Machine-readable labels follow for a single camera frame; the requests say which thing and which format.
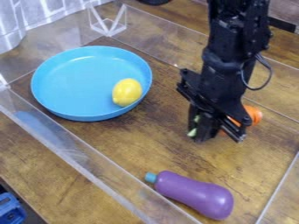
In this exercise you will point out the black bar in background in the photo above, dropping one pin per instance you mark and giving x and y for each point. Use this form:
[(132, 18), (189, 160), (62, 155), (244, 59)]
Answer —
[(281, 24)]

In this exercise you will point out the clear acrylic enclosure wall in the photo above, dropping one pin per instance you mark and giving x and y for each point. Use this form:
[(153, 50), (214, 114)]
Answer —
[(79, 171)]

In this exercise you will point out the purple toy eggplant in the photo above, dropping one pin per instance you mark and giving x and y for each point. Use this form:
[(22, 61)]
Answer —
[(210, 199)]

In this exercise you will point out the white curtain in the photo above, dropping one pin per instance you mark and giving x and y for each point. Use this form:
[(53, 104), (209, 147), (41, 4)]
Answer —
[(22, 15)]

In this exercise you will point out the blue plastic plate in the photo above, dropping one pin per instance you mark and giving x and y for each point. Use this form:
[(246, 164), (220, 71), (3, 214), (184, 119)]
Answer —
[(73, 82)]

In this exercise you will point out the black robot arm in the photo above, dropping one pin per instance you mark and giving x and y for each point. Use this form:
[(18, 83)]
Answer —
[(240, 36)]

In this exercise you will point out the orange toy carrot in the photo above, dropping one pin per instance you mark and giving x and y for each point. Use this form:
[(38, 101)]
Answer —
[(254, 112)]

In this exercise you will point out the yellow toy lemon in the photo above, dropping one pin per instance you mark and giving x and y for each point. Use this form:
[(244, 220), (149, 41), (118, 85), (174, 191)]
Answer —
[(128, 92)]

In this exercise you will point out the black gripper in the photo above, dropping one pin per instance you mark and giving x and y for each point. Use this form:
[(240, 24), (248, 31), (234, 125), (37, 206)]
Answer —
[(214, 91)]

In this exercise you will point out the blue object at corner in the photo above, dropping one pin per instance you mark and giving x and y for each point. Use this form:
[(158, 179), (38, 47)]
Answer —
[(13, 213)]

